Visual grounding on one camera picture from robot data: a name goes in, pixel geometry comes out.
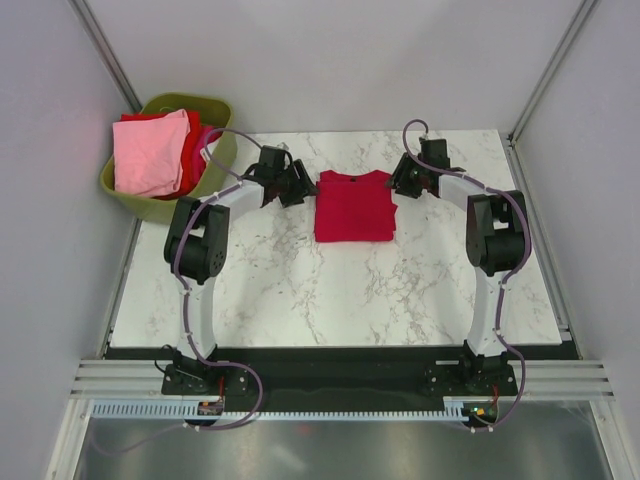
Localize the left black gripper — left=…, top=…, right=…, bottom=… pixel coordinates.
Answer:
left=274, top=160, right=319, bottom=209

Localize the crimson red t shirt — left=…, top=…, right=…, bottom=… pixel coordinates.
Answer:
left=314, top=170, right=397, bottom=243

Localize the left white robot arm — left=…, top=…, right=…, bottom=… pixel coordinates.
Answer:
left=162, top=146, right=318, bottom=395

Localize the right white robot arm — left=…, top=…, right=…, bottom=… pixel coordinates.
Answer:
left=387, top=138, right=532, bottom=396

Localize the white cloth in basket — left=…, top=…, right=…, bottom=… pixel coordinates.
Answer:
left=200, top=139, right=219, bottom=162

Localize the magenta shirt in basket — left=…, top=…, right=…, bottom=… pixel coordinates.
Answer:
left=198, top=125, right=222, bottom=154

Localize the red folded shirt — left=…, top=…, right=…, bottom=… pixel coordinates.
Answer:
left=119, top=109, right=206, bottom=200

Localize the light pink folded shirt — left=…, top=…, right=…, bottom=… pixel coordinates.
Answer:
left=111, top=109, right=192, bottom=198

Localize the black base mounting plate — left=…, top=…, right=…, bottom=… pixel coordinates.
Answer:
left=185, top=346, right=513, bottom=412

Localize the left aluminium frame post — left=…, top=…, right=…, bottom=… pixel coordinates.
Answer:
left=69, top=0, right=142, bottom=112

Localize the aluminium frame post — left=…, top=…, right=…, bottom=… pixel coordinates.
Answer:
left=69, top=0, right=142, bottom=112
left=504, top=0, right=600, bottom=148

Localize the white slotted cable duct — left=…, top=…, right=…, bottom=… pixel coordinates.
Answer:
left=90, top=398, right=496, bottom=422

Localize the right aluminium frame post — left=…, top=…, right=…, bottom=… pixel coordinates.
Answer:
left=504, top=0, right=600, bottom=148

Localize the aluminium extrusion rail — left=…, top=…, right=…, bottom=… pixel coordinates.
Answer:
left=71, top=360, right=164, bottom=399

